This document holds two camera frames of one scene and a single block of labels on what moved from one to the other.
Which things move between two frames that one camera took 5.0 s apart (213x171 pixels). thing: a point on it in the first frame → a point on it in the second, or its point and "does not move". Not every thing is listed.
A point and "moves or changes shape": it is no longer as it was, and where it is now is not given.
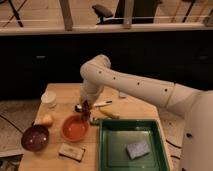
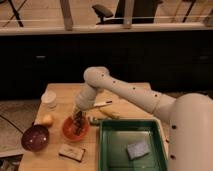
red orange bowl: (74, 129) does not move
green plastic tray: (114, 136) does not move
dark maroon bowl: (35, 138) does not move
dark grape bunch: (86, 111) moves or changes shape
